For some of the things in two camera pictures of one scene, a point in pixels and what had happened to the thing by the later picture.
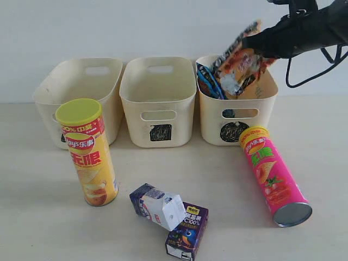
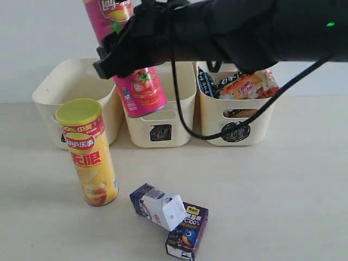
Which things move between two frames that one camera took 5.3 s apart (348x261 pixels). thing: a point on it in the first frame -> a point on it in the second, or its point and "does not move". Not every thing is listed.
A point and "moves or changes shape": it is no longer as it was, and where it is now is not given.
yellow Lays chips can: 83,123 does not move
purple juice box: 183,240 does not move
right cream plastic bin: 222,120 does not move
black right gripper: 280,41 -> 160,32
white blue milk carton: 165,209 does not move
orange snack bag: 239,67 moves or changes shape
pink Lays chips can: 289,207 -> 141,92
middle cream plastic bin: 159,93 does not move
